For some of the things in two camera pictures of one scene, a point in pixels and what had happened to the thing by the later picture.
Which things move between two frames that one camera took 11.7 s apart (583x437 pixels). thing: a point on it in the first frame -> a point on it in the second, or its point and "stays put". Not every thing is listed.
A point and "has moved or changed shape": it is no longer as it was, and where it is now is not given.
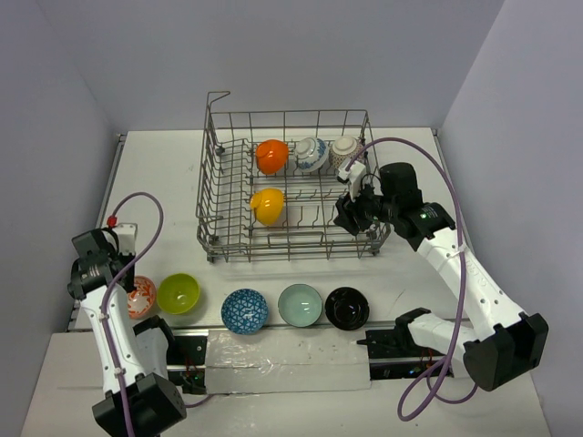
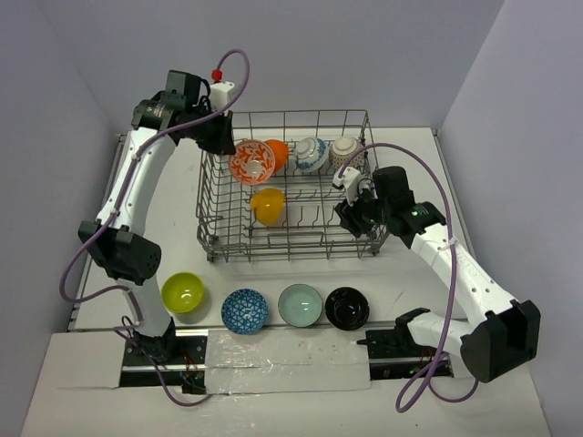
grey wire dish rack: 268,185 stays put
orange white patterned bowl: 141,299 has moved or changed shape
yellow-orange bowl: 269,205 stays put
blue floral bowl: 311,153 stays put
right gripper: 347,209 stays put
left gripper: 126,271 -> 219,135
